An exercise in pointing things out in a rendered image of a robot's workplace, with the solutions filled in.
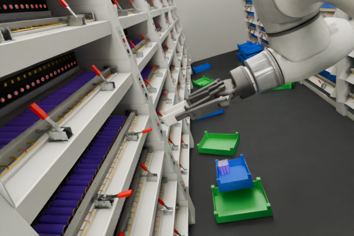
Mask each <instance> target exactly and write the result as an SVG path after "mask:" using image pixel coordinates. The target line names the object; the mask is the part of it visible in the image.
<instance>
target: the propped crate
mask: <svg viewBox="0 0 354 236"><path fill-rule="evenodd" d="M240 156H241V158H238V159H233V160H228V164H229V167H230V173H229V174H224V175H221V174H220V172H219V169H218V159H216V160H215V162H216V169H217V184H218V187H219V191H220V192H226V191H233V190H239V189H245V188H251V187H254V184H253V180H252V176H251V173H250V171H249V169H248V166H247V164H246V162H245V159H244V157H243V154H240Z"/></svg>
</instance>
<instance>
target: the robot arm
mask: <svg viewBox="0 0 354 236"><path fill-rule="evenodd" d="M252 3H253V6H254V9H255V11H256V13H257V16H258V18H259V20H260V22H261V24H262V25H263V27H264V29H265V32H266V34H267V37H268V43H269V49H267V50H265V51H262V52H261V53H259V54H257V55H255V56H253V57H251V58H249V59H247V60H245V61H244V64H245V67H243V66H239V67H237V68H235V69H233V70H231V71H230V72H229V75H230V79H227V80H224V81H221V80H220V79H219V78H218V79H216V80H215V81H214V82H212V83H210V84H208V85H207V86H205V87H203V88H201V89H199V90H197V91H195V92H193V93H191V94H189V95H188V98H187V99H186V100H185V101H182V102H180V103H178V104H176V105H174V106H172V107H170V108H168V109H166V110H164V111H163V113H164V114H165V116H163V117H162V118H161V119H162V121H163V122H164V123H165V125H166V126H167V127H168V126H170V125H172V124H175V123H177V122H179V121H181V120H184V119H186V118H188V117H190V118H191V119H192V120H195V119H198V118H200V117H203V116H205V115H208V114H211V113H213V112H216V111H218V110H221V109H227V108H229V107H230V106H231V105H230V103H229V102H230V100H232V99H234V98H235V97H237V96H238V95H239V96H240V98H241V99H245V98H247V97H249V96H252V95H254V94H255V93H256V91H258V93H259V94H264V93H266V92H268V91H270V90H273V89H275V88H277V87H281V86H282V85H285V84H287V83H291V82H298V81H301V80H304V79H307V78H309V77H311V76H314V75H316V74H318V73H320V72H322V71H324V70H326V69H328V68H329V67H331V66H333V65H335V64H336V63H338V62H340V61H341V60H342V59H344V58H345V57H346V56H348V55H349V54H350V53H351V52H352V51H353V49H354V28H353V26H352V25H351V24H350V23H349V22H348V21H347V20H345V19H343V18H336V17H327V18H323V17H322V15H321V12H320V8H319V7H320V6H321V5H322V4H323V3H328V4H331V5H333V6H335V7H336V8H338V9H340V10H342V11H343V12H345V13H346V14H347V15H349V16H350V17H351V18H353V19H354V0H252Z"/></svg>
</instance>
